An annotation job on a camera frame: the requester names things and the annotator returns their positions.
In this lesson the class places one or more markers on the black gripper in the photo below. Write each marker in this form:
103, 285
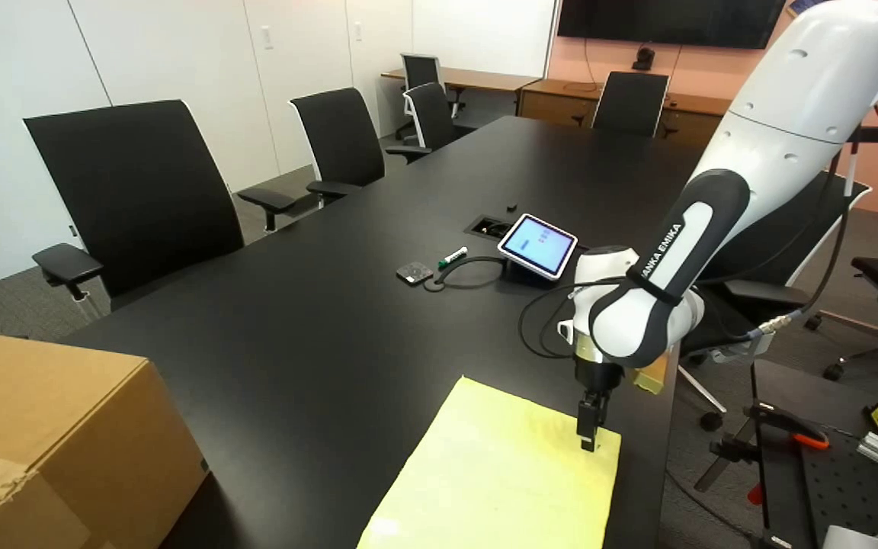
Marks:
597, 381

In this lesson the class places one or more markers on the yellow towel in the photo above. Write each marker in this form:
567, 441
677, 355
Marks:
500, 477

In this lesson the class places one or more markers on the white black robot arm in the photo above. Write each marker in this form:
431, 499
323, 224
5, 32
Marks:
805, 101

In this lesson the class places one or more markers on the black tripod stand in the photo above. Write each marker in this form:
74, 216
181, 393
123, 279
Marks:
759, 457

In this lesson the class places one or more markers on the white tablet on stand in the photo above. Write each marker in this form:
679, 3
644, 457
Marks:
538, 245

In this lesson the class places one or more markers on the green marker pen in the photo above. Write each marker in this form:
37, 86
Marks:
453, 258

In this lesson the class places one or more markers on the small black phone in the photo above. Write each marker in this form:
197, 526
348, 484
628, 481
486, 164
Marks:
415, 271

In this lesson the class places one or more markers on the wooden cabinet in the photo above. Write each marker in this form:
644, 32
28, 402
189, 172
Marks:
561, 104

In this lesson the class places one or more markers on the light wooden desk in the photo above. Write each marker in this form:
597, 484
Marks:
469, 78

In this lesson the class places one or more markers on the black webcam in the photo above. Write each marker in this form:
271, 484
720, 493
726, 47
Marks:
644, 58

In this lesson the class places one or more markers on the large black office chair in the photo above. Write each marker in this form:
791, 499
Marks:
134, 193

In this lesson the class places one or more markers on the brown cardboard box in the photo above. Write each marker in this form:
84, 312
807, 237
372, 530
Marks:
42, 437

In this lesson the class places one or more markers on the yellowish wrist camera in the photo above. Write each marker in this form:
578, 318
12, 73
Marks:
651, 379

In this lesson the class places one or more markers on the black wall television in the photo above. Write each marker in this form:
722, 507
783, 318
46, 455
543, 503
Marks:
661, 19

